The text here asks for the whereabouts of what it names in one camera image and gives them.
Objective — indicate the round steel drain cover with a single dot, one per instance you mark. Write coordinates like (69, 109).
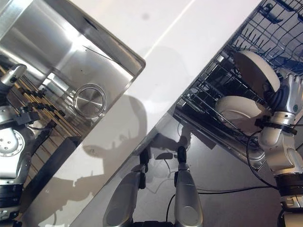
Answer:
(90, 100)

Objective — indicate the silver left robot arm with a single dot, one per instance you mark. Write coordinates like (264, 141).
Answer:
(11, 142)

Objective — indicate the black robot body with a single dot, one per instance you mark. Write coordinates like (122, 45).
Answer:
(154, 224)

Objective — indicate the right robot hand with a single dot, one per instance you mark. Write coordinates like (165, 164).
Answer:
(279, 99)

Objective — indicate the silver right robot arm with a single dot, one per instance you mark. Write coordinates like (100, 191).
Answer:
(274, 146)

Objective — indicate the stainless steel sink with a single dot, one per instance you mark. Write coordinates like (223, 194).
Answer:
(47, 42)

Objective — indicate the silver right robot leg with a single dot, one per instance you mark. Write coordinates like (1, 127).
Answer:
(188, 196)

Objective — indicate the white round plate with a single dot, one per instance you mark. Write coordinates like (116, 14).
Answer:
(258, 68)
(236, 113)

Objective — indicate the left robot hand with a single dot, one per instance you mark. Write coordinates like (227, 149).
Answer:
(14, 73)

